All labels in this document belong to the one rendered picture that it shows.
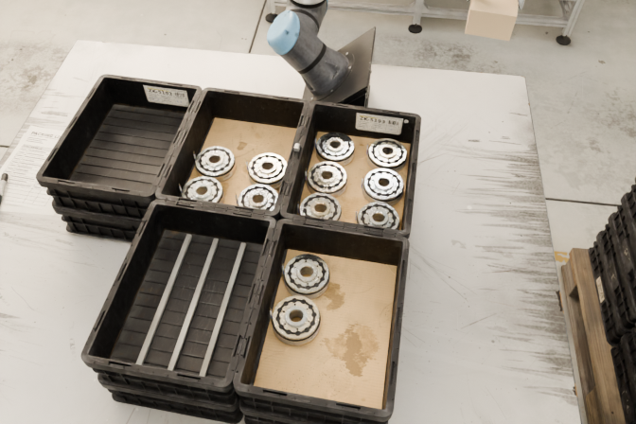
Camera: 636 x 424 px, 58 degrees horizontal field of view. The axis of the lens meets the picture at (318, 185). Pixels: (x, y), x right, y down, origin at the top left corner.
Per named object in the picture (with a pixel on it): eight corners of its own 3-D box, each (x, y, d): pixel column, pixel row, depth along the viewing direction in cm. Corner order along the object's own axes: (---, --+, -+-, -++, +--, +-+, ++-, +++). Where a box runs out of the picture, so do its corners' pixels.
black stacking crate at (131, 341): (163, 228, 144) (152, 200, 135) (279, 246, 141) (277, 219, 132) (96, 383, 119) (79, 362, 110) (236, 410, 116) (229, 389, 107)
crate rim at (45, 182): (103, 79, 165) (101, 73, 163) (204, 92, 162) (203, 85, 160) (36, 185, 140) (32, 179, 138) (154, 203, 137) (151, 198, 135)
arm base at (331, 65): (314, 74, 187) (292, 54, 182) (350, 49, 179) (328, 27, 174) (309, 104, 177) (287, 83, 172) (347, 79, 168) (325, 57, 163)
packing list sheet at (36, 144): (25, 126, 182) (24, 124, 182) (96, 132, 180) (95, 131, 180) (-27, 208, 161) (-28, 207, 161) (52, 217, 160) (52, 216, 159)
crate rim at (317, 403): (278, 222, 133) (277, 217, 132) (409, 242, 130) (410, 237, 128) (231, 394, 108) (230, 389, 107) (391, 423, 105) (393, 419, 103)
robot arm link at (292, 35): (290, 77, 173) (256, 46, 167) (301, 46, 181) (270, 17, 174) (318, 61, 165) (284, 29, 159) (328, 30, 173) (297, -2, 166)
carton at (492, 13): (470, 1, 168) (476, -23, 162) (512, 8, 166) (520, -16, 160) (464, 33, 158) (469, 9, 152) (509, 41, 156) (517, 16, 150)
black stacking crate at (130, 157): (113, 105, 172) (102, 75, 163) (209, 117, 169) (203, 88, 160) (50, 209, 147) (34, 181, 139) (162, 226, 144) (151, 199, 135)
